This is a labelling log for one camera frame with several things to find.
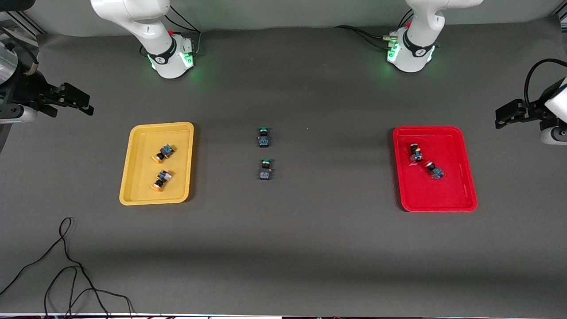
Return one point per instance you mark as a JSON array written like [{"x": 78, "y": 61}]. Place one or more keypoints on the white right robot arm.
[{"x": 164, "y": 48}]

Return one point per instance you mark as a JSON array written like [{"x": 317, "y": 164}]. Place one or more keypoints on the aluminium frame rail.
[{"x": 26, "y": 24}]

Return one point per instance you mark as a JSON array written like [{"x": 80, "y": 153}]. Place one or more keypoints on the yellow mushroom push button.
[
  {"x": 161, "y": 178},
  {"x": 165, "y": 152}
]

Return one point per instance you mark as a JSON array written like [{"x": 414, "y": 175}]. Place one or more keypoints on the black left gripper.
[{"x": 535, "y": 110}]

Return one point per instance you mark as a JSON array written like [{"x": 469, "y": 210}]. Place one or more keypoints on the yellow plastic tray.
[{"x": 141, "y": 155}]

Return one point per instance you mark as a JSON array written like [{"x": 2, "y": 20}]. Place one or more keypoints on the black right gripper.
[{"x": 27, "y": 91}]

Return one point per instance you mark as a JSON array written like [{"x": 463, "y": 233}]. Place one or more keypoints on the green mushroom push button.
[
  {"x": 264, "y": 138},
  {"x": 265, "y": 170}
]

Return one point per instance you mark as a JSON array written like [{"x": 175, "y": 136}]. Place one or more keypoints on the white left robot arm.
[{"x": 416, "y": 48}]

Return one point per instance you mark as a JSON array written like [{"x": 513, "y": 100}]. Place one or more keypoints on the red plastic tray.
[{"x": 452, "y": 195}]

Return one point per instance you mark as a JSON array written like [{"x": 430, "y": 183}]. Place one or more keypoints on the red mushroom push button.
[
  {"x": 415, "y": 153},
  {"x": 434, "y": 170}
]

